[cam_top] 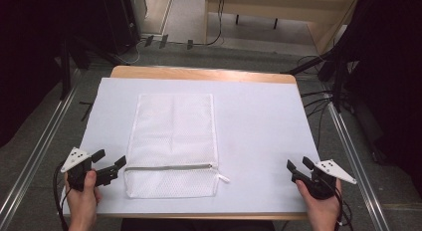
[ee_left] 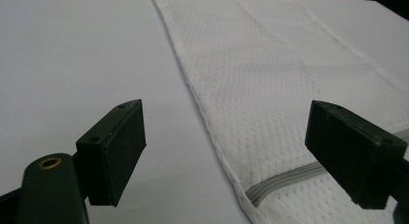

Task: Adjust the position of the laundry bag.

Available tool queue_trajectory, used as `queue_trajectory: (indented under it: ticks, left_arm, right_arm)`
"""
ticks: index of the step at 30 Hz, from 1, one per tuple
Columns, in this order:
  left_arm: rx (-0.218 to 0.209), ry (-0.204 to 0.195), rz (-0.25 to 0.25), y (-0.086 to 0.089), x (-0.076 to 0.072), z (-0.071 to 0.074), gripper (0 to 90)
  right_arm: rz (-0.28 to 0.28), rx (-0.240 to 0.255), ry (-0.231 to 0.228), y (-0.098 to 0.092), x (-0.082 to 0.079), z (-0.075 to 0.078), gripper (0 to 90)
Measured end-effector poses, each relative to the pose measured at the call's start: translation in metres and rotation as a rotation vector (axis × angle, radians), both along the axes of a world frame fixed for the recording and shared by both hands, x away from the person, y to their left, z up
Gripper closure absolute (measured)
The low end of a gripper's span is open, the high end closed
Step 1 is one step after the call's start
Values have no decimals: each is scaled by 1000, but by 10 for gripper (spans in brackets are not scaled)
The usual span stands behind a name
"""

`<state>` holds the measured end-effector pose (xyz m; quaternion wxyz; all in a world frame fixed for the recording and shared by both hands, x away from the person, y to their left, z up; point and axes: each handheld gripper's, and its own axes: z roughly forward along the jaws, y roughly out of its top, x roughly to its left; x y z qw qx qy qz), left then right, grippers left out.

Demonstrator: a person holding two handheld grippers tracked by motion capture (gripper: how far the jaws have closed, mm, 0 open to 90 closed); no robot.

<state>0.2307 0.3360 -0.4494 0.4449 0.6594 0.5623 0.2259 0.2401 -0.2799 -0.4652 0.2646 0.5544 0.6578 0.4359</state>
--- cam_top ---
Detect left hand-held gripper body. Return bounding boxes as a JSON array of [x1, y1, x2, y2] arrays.
[[60, 146, 98, 192]]

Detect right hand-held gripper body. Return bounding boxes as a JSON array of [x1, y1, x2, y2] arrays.
[[292, 159, 358, 201]]

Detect white mesh laundry bag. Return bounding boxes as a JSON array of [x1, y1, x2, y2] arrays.
[[122, 93, 231, 200]]

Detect person's right hand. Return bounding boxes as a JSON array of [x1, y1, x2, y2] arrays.
[[295, 179, 343, 226]]

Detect person's left hand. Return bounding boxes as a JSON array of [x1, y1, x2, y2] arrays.
[[64, 169, 103, 226]]

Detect white table mat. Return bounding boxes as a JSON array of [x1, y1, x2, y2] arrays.
[[61, 77, 321, 216]]

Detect black metal stand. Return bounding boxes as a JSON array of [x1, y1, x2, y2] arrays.
[[281, 46, 349, 115], [59, 35, 113, 101]]

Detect person's dark clothing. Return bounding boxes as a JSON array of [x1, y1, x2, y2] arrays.
[[119, 218, 277, 231]]

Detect black curtain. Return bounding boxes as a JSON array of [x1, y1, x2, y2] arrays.
[[0, 0, 110, 149], [334, 0, 422, 195]]

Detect wooden table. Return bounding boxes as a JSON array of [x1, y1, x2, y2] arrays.
[[99, 65, 309, 222]]

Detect black cabinet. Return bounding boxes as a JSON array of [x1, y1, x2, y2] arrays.
[[99, 0, 141, 56]]

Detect light wooden furniture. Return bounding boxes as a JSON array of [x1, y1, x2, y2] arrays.
[[203, 0, 361, 55]]

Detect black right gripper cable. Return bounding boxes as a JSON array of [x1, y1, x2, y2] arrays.
[[331, 179, 354, 231]]

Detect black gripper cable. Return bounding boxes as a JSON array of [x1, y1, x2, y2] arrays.
[[331, 179, 354, 231], [52, 160, 73, 231]]

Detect metal floor rail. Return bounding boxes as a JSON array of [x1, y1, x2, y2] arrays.
[[324, 98, 392, 231], [0, 86, 81, 231]]

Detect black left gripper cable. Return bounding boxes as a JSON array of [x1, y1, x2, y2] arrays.
[[52, 160, 73, 231]]

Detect black floor cables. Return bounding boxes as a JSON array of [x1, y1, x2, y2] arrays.
[[297, 55, 352, 150]]

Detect white floor cable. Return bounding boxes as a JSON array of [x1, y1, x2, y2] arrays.
[[113, 36, 148, 66]]

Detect hanging black cable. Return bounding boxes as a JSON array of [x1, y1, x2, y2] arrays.
[[190, 0, 227, 48]]

